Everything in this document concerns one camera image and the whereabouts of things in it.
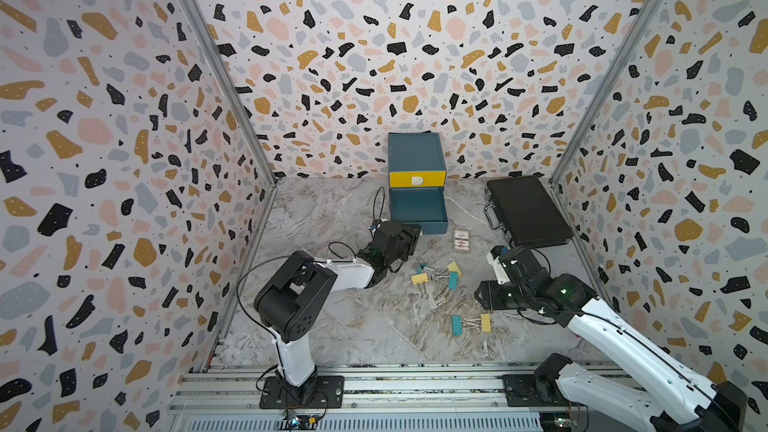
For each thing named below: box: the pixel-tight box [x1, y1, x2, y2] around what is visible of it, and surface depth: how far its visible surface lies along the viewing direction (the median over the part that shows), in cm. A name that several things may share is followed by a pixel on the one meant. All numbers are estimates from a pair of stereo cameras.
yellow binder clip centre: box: [411, 272, 429, 285], surface depth 95 cm
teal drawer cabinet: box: [388, 132, 447, 206], surface depth 100 cm
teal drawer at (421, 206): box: [389, 187, 449, 235], surface depth 100 cm
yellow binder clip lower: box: [482, 313, 491, 333], surface depth 87 cm
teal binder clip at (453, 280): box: [448, 272, 459, 290], surface depth 94 cm
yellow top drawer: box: [389, 171, 447, 188], surface depth 99 cm
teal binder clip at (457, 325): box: [452, 315, 463, 336], surface depth 86 cm
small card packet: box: [454, 229, 470, 251], surface depth 105 cm
